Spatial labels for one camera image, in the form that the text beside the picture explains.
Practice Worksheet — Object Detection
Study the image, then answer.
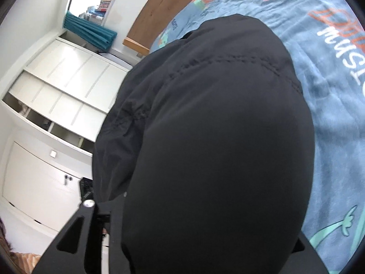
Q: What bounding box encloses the black puffer jacket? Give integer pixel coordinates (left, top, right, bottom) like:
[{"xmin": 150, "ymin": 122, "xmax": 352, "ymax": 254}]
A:
[{"xmin": 92, "ymin": 14, "xmax": 315, "ymax": 274}]

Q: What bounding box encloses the teal curtain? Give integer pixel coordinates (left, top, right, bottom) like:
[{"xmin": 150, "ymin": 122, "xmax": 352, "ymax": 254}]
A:
[{"xmin": 63, "ymin": 11, "xmax": 118, "ymax": 52}]

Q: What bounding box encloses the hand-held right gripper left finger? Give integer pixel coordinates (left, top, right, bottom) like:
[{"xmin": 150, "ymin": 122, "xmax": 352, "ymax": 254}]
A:
[{"xmin": 33, "ymin": 195, "xmax": 126, "ymax": 274}]

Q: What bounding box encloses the white door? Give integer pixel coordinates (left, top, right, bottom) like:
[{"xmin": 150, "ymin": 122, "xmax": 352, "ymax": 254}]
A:
[{"xmin": 0, "ymin": 138, "xmax": 96, "ymax": 234}]

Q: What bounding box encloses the person's striped orange clothing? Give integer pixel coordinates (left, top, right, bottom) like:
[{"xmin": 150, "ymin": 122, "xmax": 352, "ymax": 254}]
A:
[{"xmin": 10, "ymin": 253, "xmax": 42, "ymax": 274}]

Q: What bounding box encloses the white panelled cabinet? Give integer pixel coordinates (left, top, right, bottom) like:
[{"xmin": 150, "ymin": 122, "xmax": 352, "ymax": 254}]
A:
[{"xmin": 1, "ymin": 37, "xmax": 134, "ymax": 156}]

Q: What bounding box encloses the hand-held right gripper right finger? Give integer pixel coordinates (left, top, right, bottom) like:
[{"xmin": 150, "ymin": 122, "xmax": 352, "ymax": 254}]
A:
[{"xmin": 285, "ymin": 231, "xmax": 328, "ymax": 274}]

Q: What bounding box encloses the wooden headboard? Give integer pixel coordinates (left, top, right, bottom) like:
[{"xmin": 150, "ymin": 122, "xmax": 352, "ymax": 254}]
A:
[{"xmin": 123, "ymin": 0, "xmax": 214, "ymax": 56}]

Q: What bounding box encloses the bed with blue cartoon sheet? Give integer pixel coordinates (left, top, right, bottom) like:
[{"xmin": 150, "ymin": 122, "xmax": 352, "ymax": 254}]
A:
[{"xmin": 150, "ymin": 0, "xmax": 365, "ymax": 274}]

